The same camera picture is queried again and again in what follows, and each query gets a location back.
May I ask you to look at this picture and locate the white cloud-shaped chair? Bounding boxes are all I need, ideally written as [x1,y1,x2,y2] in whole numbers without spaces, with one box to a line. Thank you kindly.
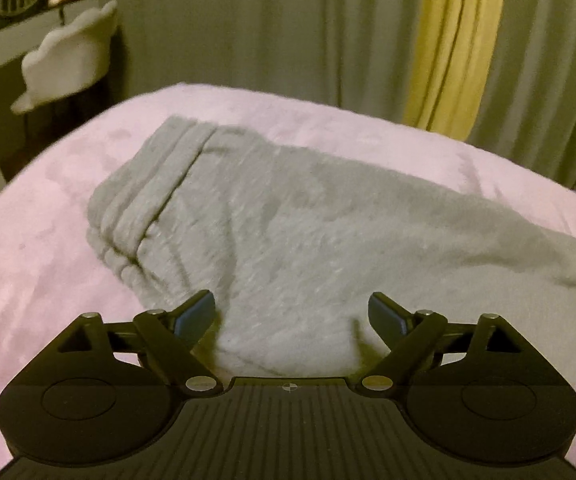
[10,0,118,115]

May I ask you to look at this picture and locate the grey-green curtain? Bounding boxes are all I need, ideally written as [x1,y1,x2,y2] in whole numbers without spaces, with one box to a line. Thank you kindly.
[102,0,576,186]

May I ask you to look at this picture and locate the pink bed blanket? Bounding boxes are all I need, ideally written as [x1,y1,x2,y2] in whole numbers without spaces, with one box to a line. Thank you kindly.
[0,84,576,469]

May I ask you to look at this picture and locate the grey sweatpants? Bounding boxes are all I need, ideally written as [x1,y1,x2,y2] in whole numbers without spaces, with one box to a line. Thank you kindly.
[87,117,576,389]

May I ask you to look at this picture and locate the yellow curtain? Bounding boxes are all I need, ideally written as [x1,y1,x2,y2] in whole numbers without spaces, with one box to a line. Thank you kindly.
[404,0,504,141]

